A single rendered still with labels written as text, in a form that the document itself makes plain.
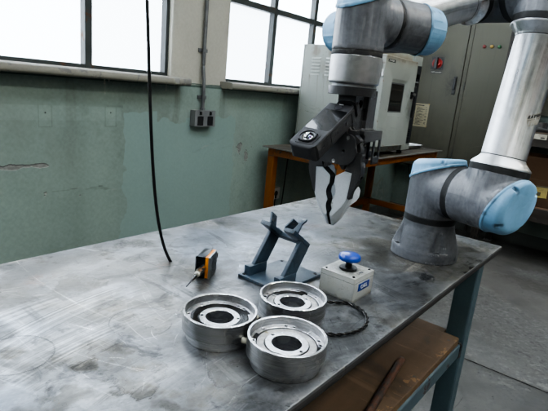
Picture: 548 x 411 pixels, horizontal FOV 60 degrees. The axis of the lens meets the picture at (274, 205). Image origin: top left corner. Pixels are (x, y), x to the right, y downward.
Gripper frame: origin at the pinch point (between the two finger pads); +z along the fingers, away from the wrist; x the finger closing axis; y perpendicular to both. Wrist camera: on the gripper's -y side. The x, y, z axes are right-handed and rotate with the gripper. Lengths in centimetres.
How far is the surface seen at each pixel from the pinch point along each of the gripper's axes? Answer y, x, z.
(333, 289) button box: 7.0, 1.2, 14.9
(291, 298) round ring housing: -3.9, 2.8, 13.6
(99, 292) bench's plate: -22.0, 28.3, 16.0
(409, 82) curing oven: 235, 87, -29
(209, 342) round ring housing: -21.9, 3.0, 14.3
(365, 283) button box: 11.1, -2.7, 13.4
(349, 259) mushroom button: 8.8, -0.1, 9.2
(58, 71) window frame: 39, 153, -17
